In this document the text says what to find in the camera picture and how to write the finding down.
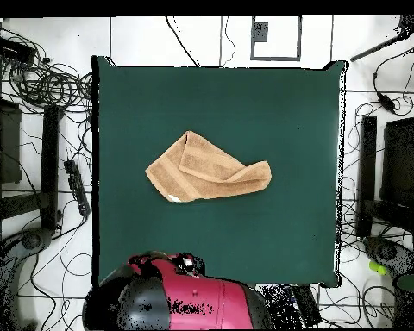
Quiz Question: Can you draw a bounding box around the black power strip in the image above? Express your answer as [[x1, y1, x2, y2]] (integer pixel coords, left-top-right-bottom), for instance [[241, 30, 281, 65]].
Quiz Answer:
[[63, 159, 91, 218]]

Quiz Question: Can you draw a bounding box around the tan terry towel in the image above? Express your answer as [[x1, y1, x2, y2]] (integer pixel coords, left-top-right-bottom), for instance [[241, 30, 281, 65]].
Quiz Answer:
[[145, 129, 273, 203]]

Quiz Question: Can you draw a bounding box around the tangled black cable bundle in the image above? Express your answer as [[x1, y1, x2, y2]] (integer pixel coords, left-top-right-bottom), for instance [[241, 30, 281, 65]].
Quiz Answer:
[[0, 20, 93, 115]]

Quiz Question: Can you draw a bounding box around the black electronics box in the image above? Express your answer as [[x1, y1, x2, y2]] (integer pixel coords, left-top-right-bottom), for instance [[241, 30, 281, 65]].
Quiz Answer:
[[0, 34, 37, 65]]

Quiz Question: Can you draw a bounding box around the small grey square plate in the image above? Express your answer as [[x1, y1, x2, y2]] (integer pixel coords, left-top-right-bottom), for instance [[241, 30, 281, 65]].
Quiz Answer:
[[250, 22, 269, 43]]

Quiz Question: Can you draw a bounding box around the black power adapter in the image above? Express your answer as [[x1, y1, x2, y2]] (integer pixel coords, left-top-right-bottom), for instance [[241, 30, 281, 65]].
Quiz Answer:
[[377, 93, 398, 114]]

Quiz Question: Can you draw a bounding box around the dark flat panel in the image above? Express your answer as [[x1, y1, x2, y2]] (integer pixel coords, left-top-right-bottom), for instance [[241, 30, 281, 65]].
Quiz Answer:
[[379, 116, 414, 208], [0, 96, 22, 185]]

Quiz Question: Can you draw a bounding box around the grey square floor frame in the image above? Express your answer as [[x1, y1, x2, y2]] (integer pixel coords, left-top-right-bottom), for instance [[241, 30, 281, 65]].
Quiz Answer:
[[250, 15, 303, 62]]

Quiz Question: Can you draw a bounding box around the dark green table cloth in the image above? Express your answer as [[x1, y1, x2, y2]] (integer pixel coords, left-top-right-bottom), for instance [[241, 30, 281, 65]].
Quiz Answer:
[[91, 54, 348, 289]]

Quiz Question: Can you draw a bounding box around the black rod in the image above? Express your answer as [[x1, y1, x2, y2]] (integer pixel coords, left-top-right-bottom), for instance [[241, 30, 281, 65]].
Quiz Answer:
[[349, 15, 414, 63]]

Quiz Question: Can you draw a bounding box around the black L-shaped stand foot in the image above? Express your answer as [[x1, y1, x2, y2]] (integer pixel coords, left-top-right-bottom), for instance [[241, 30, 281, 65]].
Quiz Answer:
[[0, 104, 60, 231], [356, 115, 414, 237]]

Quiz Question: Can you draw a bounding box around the black flat device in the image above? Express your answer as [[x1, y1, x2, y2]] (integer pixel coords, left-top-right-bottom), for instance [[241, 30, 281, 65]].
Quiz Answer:
[[291, 284, 323, 328]]

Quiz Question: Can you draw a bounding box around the yellow-green ball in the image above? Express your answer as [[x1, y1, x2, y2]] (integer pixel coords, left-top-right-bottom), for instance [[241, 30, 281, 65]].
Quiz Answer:
[[368, 260, 389, 276]]

